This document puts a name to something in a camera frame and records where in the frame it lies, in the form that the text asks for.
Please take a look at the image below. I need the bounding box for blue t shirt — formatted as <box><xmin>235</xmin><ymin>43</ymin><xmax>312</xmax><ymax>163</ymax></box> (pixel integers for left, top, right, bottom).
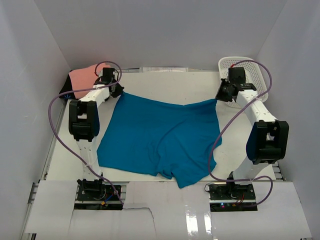
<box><xmin>97</xmin><ymin>93</ymin><xmax>222</xmax><ymax>188</ymax></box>

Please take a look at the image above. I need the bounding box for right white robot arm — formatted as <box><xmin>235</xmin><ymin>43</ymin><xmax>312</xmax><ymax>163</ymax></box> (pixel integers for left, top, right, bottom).
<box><xmin>216</xmin><ymin>65</ymin><xmax>289</xmax><ymax>200</ymax></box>

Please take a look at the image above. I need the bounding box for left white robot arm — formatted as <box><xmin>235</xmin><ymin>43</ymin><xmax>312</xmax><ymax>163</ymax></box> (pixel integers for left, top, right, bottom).
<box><xmin>68</xmin><ymin>67</ymin><xmax>124</xmax><ymax>200</ymax></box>

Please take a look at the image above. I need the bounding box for white plastic basket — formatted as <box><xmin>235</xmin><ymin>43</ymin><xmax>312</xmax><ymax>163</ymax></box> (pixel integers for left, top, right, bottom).
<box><xmin>218</xmin><ymin>56</ymin><xmax>268</xmax><ymax>108</ymax></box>

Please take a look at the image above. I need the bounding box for folded pink t shirt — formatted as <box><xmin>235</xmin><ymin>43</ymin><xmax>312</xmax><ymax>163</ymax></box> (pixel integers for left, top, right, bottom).
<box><xmin>68</xmin><ymin>63</ymin><xmax>111</xmax><ymax>91</ymax></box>

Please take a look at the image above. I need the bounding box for white paper label strip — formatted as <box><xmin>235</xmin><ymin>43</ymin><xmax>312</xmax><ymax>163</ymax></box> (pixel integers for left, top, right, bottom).
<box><xmin>139</xmin><ymin>67</ymin><xmax>189</xmax><ymax>73</ymax></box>

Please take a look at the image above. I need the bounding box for white cardboard front cover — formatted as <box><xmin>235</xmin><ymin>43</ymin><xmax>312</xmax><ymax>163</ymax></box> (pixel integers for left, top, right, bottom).
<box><xmin>25</xmin><ymin>180</ymin><xmax>312</xmax><ymax>240</ymax></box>

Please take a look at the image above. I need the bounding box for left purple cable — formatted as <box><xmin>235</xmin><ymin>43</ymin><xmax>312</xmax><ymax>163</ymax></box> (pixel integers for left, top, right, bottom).
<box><xmin>47</xmin><ymin>61</ymin><xmax>124</xmax><ymax>206</ymax></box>

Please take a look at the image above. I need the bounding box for purple cable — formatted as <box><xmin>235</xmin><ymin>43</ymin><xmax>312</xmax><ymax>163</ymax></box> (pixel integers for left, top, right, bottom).
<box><xmin>47</xmin><ymin>61</ymin><xmax>124</xmax><ymax>206</ymax></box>
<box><xmin>207</xmin><ymin>58</ymin><xmax>274</xmax><ymax>207</ymax></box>

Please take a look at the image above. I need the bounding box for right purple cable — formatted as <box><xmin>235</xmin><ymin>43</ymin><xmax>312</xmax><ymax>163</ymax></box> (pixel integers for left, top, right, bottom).
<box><xmin>207</xmin><ymin>58</ymin><xmax>274</xmax><ymax>207</ymax></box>

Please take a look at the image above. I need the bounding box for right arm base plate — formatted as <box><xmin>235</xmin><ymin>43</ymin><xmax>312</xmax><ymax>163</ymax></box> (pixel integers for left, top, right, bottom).
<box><xmin>204</xmin><ymin>182</ymin><xmax>258</xmax><ymax>213</ymax></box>

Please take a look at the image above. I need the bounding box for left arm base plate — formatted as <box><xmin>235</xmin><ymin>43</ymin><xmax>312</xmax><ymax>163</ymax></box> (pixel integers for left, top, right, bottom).
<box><xmin>74</xmin><ymin>179</ymin><xmax>123</xmax><ymax>211</ymax></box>

